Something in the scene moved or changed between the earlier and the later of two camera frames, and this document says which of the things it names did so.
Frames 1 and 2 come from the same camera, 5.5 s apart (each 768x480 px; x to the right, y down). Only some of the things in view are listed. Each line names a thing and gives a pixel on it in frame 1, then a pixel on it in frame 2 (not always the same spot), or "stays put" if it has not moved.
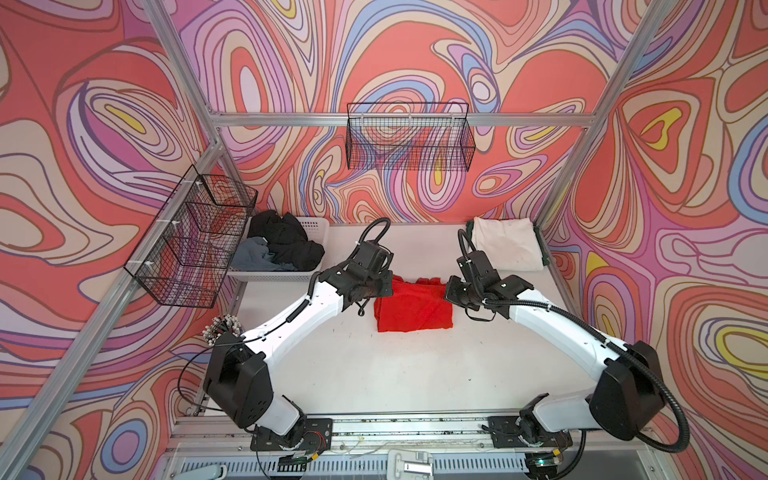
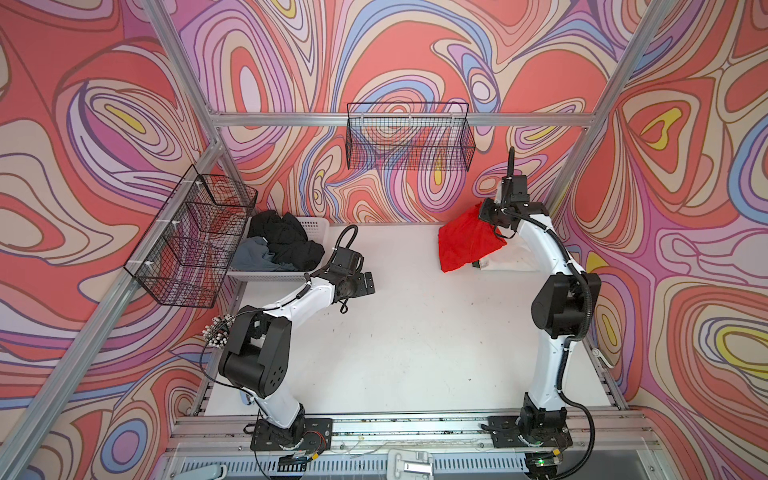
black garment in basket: x=288 y=242 stays put
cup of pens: x=220 y=325 stays put
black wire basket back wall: x=410 y=137 stays put
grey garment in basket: x=251 y=254 stays put
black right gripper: x=450 y=293 → x=485 y=213
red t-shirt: x=415 y=306 → x=467 y=239
